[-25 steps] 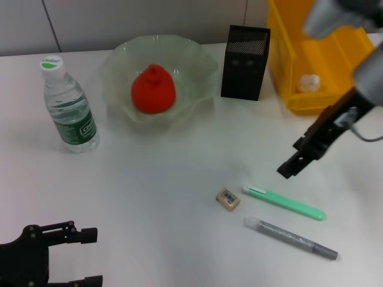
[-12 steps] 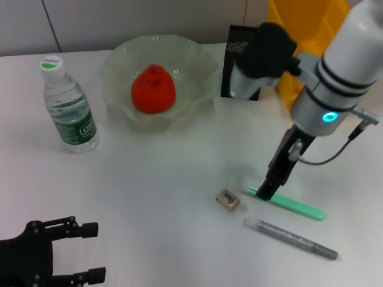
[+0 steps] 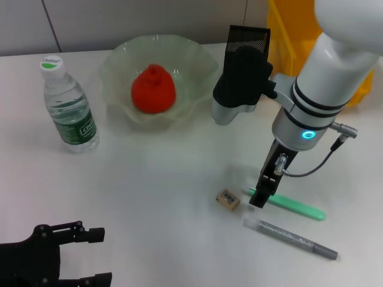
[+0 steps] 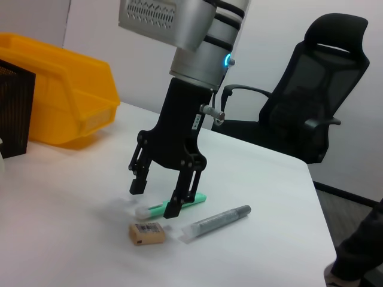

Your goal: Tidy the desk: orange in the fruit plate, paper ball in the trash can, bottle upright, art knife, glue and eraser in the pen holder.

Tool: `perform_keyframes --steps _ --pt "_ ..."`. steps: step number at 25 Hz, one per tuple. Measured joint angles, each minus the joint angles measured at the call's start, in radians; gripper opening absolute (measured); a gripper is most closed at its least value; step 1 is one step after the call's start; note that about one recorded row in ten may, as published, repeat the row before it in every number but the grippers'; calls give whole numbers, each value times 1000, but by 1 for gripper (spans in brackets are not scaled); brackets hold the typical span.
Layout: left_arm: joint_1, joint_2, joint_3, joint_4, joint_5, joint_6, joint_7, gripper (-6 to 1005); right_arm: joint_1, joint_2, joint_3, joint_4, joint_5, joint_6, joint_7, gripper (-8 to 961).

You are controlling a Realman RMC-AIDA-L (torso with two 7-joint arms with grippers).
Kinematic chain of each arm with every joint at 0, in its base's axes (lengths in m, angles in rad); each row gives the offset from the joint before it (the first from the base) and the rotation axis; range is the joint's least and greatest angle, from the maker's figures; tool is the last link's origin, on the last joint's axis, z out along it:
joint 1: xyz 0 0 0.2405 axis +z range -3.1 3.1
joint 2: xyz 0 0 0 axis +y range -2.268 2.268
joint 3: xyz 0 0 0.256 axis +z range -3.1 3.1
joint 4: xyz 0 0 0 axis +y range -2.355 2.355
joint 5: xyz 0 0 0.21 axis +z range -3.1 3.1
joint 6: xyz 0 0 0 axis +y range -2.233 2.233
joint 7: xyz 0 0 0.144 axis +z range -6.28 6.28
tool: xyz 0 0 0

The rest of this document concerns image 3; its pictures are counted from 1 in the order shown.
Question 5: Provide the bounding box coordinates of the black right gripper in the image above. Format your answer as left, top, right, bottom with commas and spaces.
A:
248, 139, 300, 209

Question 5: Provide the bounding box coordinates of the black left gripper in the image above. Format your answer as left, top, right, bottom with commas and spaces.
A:
0, 220, 113, 287

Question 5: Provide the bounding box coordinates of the mint green pen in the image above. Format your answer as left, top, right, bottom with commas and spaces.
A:
246, 186, 327, 222

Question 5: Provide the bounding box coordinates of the clear green-label water bottle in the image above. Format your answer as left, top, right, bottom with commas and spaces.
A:
39, 56, 101, 155

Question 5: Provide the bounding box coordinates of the orange knitted toy fruit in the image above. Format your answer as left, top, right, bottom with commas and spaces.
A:
130, 63, 177, 115

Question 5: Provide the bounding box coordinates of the small beige eraser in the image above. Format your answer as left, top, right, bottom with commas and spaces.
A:
214, 187, 241, 213

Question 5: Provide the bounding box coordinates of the grey marker pen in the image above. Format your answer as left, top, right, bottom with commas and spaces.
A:
242, 217, 339, 261

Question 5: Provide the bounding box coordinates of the black mesh pen holder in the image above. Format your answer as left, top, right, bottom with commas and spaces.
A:
222, 25, 271, 90

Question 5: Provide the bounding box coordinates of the yellow plastic storage bin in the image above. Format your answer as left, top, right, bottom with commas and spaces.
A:
266, 0, 375, 106

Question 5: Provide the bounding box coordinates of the pale green wavy glass bowl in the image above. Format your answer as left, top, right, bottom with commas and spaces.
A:
98, 33, 220, 133

